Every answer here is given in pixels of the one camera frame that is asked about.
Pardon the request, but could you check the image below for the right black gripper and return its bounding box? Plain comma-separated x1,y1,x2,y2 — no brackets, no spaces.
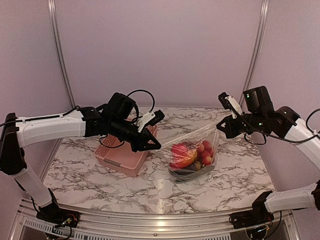
217,111,266,138

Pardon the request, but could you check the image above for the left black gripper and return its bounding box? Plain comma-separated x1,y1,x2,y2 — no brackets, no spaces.
108,116,161,152

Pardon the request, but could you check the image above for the red cherry bunch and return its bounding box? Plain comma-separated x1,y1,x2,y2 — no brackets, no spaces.
197,140,215,166

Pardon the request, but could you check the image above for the pink perforated plastic basket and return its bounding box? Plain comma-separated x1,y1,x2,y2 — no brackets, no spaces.
93,135,149,177

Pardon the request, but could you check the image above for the red toy ball fruit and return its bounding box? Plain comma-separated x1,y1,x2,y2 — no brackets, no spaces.
171,141,197,158

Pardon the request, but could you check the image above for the clear zip top bag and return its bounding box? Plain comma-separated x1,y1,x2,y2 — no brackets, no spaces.
155,122,220,183

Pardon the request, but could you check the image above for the purple toy eggplant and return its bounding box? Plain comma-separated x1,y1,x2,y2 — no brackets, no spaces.
169,161,216,177

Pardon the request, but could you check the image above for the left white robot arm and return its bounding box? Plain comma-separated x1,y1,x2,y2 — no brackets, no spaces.
0,92,165,223

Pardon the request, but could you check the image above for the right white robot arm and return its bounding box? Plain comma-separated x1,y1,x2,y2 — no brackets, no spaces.
216,86,320,224

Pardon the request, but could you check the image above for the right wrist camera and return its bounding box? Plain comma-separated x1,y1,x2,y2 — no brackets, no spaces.
218,92,243,119

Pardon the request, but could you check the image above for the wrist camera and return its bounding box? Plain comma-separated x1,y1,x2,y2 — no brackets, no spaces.
218,92,243,119
136,109,165,133

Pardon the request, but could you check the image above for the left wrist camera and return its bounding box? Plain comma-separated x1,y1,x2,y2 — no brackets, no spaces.
136,109,165,133

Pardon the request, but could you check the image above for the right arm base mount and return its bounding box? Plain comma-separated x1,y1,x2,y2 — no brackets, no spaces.
229,209,275,229

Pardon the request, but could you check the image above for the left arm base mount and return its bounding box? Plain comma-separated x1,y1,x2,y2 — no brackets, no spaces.
36,208,80,228

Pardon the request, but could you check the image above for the right aluminium corner post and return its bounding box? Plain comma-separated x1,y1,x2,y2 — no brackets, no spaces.
242,0,270,91

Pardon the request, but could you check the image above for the aluminium corner post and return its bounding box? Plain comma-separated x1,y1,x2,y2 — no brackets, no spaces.
242,0,270,91
48,0,76,108

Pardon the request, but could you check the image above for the aluminium front frame rail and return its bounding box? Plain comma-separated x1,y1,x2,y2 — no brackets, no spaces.
9,197,301,240

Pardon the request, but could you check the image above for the left aluminium corner post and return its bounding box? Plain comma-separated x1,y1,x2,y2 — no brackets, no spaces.
48,0,76,108

